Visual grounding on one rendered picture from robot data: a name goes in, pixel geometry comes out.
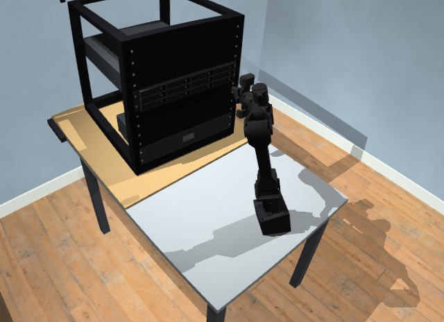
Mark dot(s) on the black rack frame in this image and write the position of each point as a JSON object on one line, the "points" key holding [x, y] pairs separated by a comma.
{"points": [[154, 53]]}

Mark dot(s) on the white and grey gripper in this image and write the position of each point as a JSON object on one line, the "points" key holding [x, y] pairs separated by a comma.
{"points": [[243, 95]]}

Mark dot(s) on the tan wooden board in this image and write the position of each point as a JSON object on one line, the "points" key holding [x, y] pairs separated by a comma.
{"points": [[104, 160]]}

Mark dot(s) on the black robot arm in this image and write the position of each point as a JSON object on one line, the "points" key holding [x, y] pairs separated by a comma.
{"points": [[258, 134]]}

